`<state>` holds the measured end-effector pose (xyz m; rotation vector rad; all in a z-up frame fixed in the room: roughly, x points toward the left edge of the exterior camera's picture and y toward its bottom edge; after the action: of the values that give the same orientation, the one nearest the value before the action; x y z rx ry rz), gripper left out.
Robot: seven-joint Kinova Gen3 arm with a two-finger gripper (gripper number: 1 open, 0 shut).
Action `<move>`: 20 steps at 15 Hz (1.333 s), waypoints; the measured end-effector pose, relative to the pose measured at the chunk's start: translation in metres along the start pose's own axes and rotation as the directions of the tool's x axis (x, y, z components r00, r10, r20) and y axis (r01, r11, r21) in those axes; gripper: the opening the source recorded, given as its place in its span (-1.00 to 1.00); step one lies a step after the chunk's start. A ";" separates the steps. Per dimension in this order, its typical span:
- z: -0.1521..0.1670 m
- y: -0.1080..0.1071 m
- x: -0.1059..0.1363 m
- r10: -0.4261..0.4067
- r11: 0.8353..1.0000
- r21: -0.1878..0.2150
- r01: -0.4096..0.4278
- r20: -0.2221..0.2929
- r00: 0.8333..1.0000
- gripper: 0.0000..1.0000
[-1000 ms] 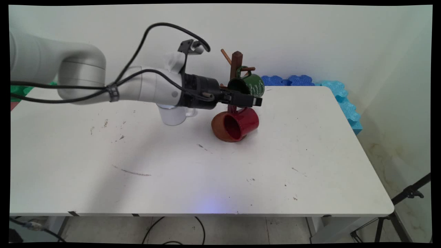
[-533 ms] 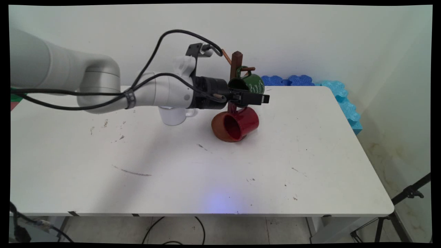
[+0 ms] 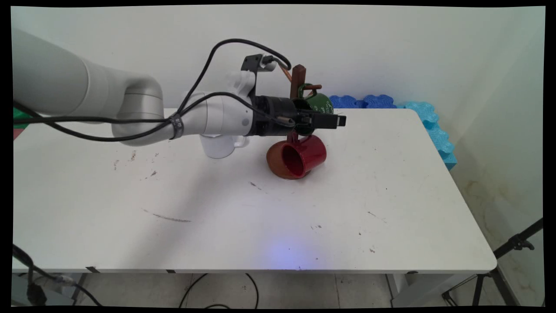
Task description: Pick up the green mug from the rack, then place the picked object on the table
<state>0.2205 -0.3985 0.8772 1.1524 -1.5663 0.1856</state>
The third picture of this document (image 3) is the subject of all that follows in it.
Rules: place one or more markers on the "black tripod stand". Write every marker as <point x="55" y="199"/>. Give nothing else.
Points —
<point x="506" y="250"/>

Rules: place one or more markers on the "dark blue foam tile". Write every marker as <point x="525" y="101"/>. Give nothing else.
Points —
<point x="380" y="101"/>
<point x="345" y="102"/>

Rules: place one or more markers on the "red foam tile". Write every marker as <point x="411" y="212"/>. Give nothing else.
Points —
<point x="17" y="132"/>

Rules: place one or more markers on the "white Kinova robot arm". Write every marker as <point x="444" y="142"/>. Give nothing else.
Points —
<point x="108" y="93"/>

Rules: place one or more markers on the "brown wooden mug tree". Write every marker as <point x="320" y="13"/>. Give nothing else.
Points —
<point x="298" y="80"/>

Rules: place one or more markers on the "green foam tile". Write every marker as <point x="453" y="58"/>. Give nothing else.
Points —
<point x="19" y="117"/>

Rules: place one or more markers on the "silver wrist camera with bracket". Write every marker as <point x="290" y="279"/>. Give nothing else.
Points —
<point x="252" y="65"/>

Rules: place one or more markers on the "white enamel mug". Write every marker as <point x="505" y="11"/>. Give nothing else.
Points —
<point x="217" y="148"/>

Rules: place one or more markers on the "red ceramic mug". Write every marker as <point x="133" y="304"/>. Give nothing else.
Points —
<point x="310" y="152"/>

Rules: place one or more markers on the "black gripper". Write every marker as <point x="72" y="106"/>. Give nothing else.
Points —
<point x="273" y="115"/>

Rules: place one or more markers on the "light blue foam tile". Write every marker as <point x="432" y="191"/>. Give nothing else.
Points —
<point x="436" y="130"/>

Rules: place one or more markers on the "green enamel mug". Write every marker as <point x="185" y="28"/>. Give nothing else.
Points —
<point x="322" y="104"/>

